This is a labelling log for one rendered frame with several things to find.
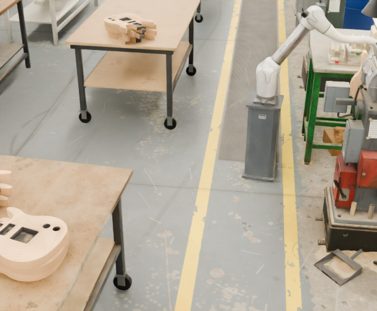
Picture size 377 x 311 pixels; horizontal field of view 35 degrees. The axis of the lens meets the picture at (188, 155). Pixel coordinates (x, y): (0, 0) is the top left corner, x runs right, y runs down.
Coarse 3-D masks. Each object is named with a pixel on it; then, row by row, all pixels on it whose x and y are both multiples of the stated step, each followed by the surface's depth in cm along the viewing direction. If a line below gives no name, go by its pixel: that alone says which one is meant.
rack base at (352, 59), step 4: (348, 44) 509; (348, 48) 501; (356, 48) 501; (360, 48) 501; (348, 52) 492; (348, 56) 489; (352, 56) 488; (356, 56) 488; (360, 56) 487; (348, 60) 490; (352, 60) 490; (356, 60) 489; (360, 60) 489; (348, 64) 492; (352, 64) 491; (356, 64) 491; (360, 64) 490
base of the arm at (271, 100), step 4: (256, 96) 484; (276, 96) 489; (256, 100) 482; (260, 100) 480; (264, 100) 478; (268, 100) 479; (272, 100) 480; (264, 104) 478; (268, 104) 479; (272, 104) 478
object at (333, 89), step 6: (330, 84) 411; (336, 84) 411; (342, 84) 411; (348, 84) 411; (330, 90) 409; (336, 90) 408; (342, 90) 408; (348, 90) 407; (324, 96) 420; (330, 96) 411; (336, 96) 411; (342, 96) 410; (348, 96) 410; (324, 102) 417; (330, 102) 414; (324, 108) 416; (330, 108) 416; (336, 108) 415; (342, 108) 414; (348, 114) 409
